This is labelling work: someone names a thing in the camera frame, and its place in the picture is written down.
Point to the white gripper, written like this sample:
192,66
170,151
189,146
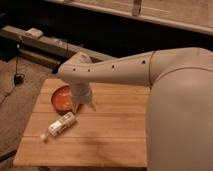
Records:
81,94

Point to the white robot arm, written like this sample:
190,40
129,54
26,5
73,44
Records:
179,119

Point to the orange ceramic bowl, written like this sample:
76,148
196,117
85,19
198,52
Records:
61,100

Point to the white plastic bottle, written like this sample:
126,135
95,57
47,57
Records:
59,126

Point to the wooden ledge beam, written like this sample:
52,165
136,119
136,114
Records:
48,44

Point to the small white box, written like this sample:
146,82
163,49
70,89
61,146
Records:
35,33

